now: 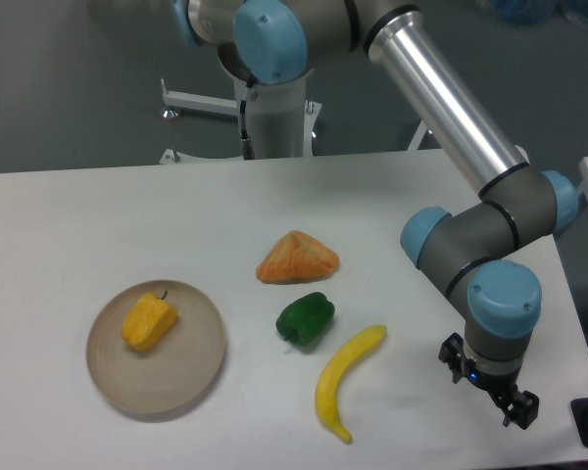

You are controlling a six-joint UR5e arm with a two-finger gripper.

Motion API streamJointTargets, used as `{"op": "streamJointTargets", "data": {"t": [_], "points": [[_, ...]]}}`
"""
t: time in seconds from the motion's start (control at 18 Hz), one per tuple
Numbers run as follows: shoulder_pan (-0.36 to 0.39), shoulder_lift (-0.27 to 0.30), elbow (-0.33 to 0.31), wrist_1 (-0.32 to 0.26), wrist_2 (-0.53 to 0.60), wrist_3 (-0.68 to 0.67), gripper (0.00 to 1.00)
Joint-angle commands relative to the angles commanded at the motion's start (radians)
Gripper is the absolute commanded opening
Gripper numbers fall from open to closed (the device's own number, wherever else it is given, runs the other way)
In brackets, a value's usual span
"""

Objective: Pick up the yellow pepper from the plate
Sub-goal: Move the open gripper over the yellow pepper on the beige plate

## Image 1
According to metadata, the beige round plate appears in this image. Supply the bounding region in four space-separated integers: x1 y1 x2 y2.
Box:
85 280 226 422

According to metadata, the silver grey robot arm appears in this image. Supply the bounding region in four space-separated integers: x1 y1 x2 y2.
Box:
171 1 578 428

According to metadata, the yellow banana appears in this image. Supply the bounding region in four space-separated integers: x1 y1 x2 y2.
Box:
315 324 387 445

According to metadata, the green bell pepper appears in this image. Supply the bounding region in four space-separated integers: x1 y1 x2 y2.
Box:
275 292 335 347

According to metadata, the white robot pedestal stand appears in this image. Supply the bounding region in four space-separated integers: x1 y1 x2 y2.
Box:
160 75 322 160

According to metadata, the black cable on pedestal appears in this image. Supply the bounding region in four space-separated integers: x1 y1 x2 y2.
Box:
238 72 257 161

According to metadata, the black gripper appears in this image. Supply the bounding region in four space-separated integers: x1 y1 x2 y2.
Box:
438 333 540 430

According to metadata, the yellow bell pepper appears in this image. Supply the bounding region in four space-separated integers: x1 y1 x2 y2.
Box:
121 293 178 352

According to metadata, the orange pumpkin slice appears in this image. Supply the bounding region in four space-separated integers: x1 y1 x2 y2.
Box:
256 230 340 284

